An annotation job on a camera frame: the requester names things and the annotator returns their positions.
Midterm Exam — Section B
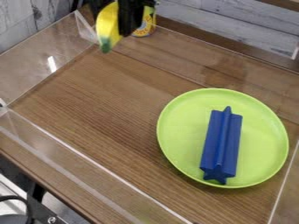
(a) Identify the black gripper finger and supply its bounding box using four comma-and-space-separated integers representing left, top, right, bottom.
88, 0, 115, 17
117, 0, 156, 37

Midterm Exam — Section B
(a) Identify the yellow toy banana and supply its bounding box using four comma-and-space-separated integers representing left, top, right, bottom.
95, 0, 125, 53

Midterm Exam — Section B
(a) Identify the green round plate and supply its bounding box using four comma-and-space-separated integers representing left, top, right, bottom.
156, 88, 288, 189

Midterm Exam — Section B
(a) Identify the yellow labelled tin can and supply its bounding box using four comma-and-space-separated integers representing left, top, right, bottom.
132, 6, 156, 38

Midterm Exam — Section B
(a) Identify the blue star-shaped block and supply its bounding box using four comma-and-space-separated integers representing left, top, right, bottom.
200, 106, 243, 185

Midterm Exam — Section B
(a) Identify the clear acrylic tray enclosure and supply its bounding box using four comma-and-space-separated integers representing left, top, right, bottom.
0, 10, 299, 224

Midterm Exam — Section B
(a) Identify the black cable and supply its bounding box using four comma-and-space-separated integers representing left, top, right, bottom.
0, 195, 33, 224

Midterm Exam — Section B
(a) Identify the black metal bracket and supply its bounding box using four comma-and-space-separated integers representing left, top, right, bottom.
27, 183, 68, 224

